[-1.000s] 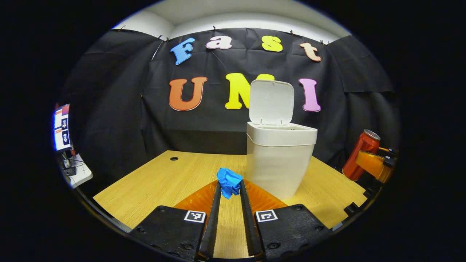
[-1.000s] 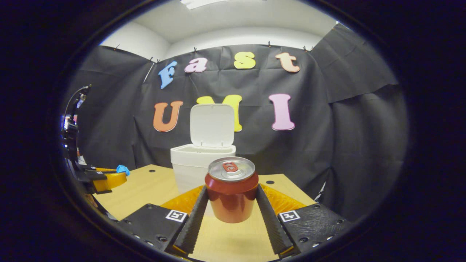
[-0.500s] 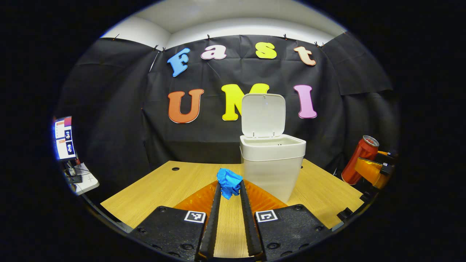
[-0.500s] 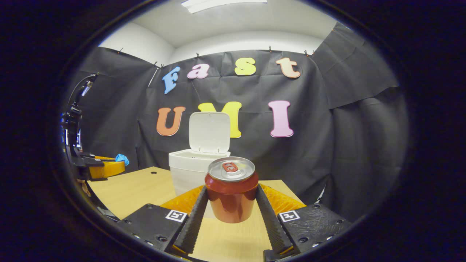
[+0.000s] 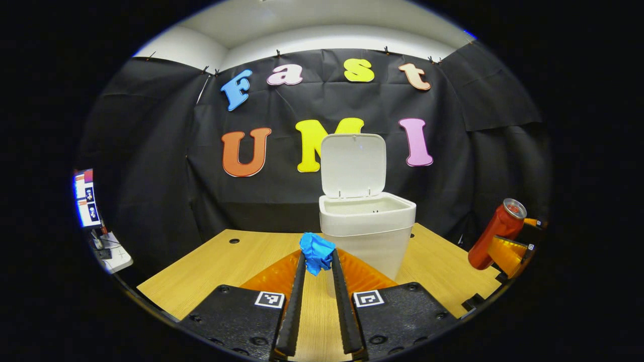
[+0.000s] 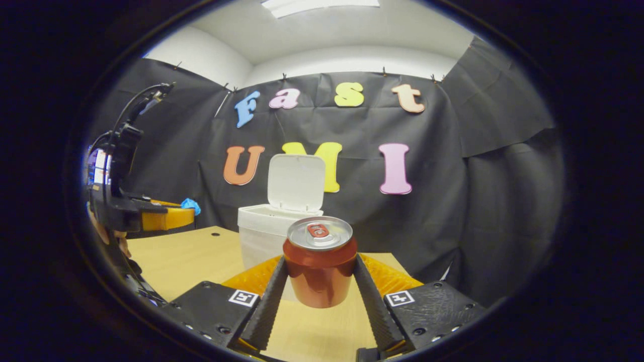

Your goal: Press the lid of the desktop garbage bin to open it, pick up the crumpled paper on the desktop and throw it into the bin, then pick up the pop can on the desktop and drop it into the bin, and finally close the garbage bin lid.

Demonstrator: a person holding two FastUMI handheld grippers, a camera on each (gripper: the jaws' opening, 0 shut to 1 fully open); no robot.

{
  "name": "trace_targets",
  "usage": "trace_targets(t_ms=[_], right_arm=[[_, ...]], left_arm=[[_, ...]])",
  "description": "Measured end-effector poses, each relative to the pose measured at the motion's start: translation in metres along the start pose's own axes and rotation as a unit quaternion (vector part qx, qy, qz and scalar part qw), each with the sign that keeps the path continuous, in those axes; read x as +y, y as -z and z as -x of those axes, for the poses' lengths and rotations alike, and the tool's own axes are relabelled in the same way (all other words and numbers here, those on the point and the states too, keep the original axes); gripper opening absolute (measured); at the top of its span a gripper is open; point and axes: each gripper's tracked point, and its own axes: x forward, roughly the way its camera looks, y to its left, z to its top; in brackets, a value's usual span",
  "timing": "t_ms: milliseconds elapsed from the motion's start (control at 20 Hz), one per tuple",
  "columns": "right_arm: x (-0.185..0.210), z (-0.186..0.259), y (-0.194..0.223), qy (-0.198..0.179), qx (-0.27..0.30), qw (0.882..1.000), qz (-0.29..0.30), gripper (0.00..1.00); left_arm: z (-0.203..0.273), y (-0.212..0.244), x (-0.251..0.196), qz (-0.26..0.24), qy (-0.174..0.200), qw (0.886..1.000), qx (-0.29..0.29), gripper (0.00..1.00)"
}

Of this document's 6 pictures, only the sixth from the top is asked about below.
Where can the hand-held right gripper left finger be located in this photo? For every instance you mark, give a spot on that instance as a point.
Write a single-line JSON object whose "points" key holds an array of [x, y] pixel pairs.
{"points": [[269, 306]]}

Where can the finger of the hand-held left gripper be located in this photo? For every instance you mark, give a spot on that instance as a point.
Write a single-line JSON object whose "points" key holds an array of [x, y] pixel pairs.
{"points": [[171, 217]]}

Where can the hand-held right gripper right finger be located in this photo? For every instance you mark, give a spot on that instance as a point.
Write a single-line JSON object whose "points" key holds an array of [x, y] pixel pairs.
{"points": [[375, 306]]}

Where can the blue paper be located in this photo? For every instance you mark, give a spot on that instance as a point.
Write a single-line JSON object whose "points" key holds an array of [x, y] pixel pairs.
{"points": [[191, 206]]}

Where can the red pop can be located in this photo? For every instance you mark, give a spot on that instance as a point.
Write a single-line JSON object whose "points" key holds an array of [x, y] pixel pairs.
{"points": [[319, 271]]}

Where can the white desktop garbage bin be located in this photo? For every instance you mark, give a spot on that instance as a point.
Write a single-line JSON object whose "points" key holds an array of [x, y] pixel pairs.
{"points": [[261, 236]]}

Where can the wooden desktop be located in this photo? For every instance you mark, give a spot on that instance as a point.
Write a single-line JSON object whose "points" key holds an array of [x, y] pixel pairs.
{"points": [[176, 256]]}

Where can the black backdrop cloth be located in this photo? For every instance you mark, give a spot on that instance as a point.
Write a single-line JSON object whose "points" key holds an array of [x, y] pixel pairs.
{"points": [[453, 201]]}

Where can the row of black cloth clips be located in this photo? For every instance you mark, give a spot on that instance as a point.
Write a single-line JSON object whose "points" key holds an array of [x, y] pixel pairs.
{"points": [[384, 72]]}

